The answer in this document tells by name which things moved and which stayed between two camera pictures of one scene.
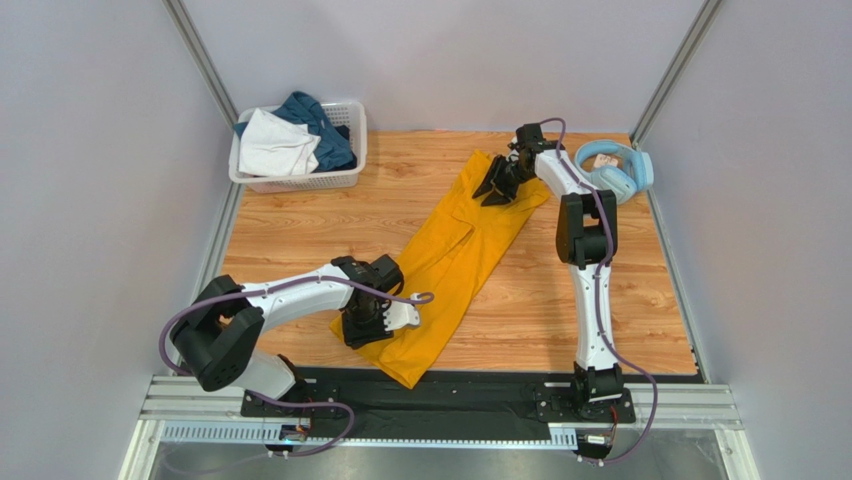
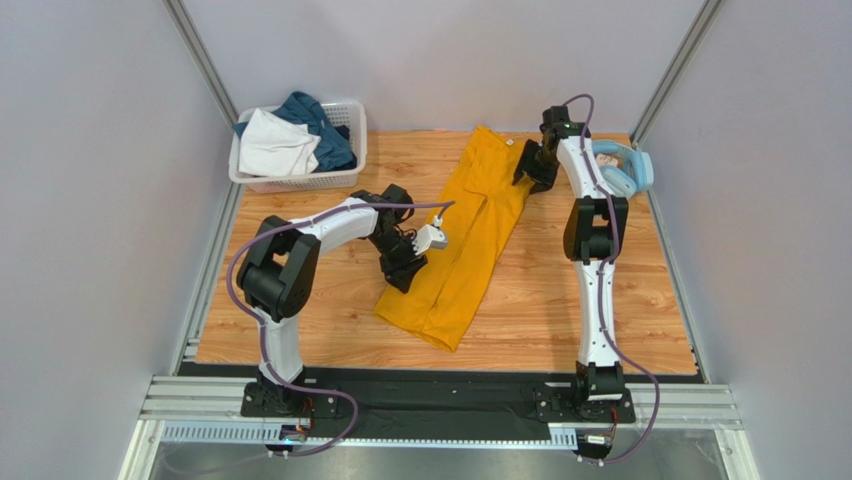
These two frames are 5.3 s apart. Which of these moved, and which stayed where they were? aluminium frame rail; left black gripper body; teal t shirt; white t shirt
Moved: left black gripper body
Stayed: aluminium frame rail; teal t shirt; white t shirt
